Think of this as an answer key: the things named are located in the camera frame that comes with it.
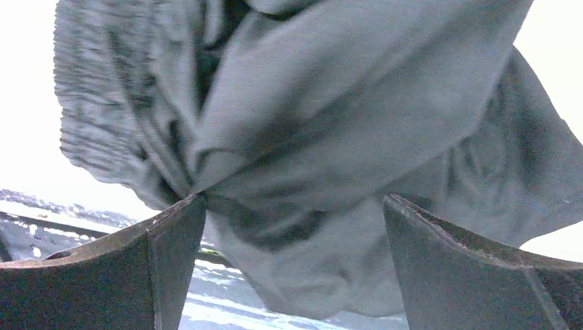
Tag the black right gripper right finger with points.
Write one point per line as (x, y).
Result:
(453, 278)

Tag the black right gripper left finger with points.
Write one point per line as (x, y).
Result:
(135, 278)

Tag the black shorts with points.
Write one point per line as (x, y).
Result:
(295, 118)

